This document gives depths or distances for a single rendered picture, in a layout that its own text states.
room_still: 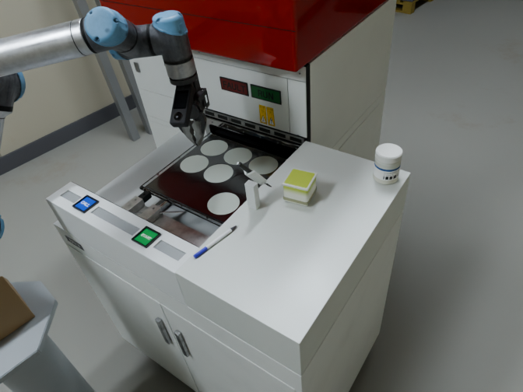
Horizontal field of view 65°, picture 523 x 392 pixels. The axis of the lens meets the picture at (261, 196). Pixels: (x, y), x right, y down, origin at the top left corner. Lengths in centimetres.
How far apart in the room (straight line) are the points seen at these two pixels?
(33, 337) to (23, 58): 69
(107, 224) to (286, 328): 59
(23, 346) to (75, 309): 113
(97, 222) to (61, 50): 48
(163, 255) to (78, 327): 127
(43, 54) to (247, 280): 67
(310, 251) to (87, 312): 154
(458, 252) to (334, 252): 145
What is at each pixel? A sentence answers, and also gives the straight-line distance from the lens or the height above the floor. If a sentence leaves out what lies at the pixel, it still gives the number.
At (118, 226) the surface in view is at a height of 96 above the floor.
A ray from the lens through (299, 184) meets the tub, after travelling 110.
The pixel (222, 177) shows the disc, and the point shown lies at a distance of 136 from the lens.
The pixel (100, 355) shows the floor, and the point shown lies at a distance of 217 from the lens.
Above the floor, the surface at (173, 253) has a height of 96.
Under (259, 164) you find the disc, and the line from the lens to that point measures 140.
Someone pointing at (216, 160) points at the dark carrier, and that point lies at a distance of 144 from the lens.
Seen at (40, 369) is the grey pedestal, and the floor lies 65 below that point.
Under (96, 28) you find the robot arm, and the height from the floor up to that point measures 147.
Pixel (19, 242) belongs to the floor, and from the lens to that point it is 292.
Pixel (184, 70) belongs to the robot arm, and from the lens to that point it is 110.
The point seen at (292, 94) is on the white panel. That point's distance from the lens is 132.
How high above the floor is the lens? 175
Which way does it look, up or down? 42 degrees down
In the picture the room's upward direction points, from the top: 7 degrees counter-clockwise
